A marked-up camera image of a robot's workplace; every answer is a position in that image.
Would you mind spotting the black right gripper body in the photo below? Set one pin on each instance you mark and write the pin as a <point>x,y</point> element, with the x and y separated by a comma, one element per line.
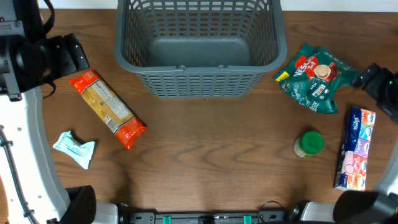
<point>368,74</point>

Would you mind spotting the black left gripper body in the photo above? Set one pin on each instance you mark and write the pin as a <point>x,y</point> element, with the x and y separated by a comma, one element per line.
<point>56,59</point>

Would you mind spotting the green Nescafe coffee bag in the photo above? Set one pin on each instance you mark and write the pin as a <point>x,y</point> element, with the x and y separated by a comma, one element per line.
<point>313,77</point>

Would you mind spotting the green lidded seasoning jar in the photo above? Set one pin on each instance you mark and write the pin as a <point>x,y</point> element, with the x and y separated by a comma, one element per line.
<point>309,144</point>

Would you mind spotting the grey plastic lattice basket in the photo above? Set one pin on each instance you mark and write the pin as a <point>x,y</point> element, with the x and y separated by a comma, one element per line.
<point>200,49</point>

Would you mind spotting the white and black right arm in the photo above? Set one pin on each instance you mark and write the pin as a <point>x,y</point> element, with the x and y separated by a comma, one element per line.
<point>378,202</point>

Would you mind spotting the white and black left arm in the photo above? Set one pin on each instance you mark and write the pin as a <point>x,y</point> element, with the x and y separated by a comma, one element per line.
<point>29,59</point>

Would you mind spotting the multicolour tissue pack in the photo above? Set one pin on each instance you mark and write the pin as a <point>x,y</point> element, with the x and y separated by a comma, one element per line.
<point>351,171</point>

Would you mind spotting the orange spaghetti packet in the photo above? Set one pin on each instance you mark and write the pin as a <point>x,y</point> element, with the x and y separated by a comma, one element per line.
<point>119,118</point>

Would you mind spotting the small teal white sachet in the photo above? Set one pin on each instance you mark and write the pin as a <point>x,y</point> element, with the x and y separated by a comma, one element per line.
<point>81,153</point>

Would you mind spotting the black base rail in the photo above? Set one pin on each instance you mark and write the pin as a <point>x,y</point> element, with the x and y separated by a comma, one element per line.
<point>260,217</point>

